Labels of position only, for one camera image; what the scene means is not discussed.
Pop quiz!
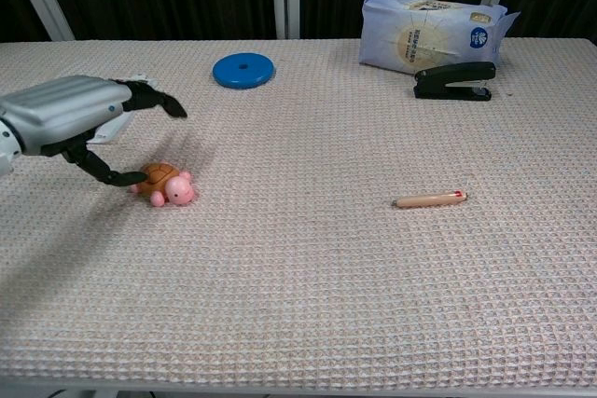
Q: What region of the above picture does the pink waffle-weave tablecloth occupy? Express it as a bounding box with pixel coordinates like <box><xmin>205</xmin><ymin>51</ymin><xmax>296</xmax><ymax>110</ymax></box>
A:
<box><xmin>0</xmin><ymin>36</ymin><xmax>597</xmax><ymax>389</ymax></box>

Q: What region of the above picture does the pink orange turtle toy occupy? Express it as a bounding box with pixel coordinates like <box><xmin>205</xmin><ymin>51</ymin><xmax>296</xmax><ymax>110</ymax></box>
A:
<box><xmin>130</xmin><ymin>162</ymin><xmax>197</xmax><ymax>207</ymax></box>

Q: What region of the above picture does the beige sausage stick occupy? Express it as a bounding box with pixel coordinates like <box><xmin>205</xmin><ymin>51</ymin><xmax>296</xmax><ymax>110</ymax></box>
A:
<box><xmin>391</xmin><ymin>188</ymin><xmax>469</xmax><ymax>210</ymax></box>

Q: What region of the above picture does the white blue snack bag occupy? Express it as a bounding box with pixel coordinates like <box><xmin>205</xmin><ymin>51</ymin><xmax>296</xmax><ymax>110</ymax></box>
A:
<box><xmin>358</xmin><ymin>0</ymin><xmax>521</xmax><ymax>75</ymax></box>

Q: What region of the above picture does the black stapler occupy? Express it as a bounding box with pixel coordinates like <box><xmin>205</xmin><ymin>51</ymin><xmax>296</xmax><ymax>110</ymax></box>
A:
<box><xmin>413</xmin><ymin>61</ymin><xmax>497</xmax><ymax>102</ymax></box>

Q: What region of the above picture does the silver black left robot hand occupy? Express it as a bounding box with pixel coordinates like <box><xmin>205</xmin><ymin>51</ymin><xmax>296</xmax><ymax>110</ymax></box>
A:
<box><xmin>0</xmin><ymin>75</ymin><xmax>188</xmax><ymax>186</ymax></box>

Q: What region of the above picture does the flat clear plastic package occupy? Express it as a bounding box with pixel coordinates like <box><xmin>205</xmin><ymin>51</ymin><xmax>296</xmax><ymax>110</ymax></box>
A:
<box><xmin>86</xmin><ymin>74</ymin><xmax>155</xmax><ymax>144</ymax></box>

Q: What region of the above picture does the blue round disc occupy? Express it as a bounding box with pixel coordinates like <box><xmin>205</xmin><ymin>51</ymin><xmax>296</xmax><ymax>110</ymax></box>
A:
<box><xmin>212</xmin><ymin>52</ymin><xmax>277</xmax><ymax>89</ymax></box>

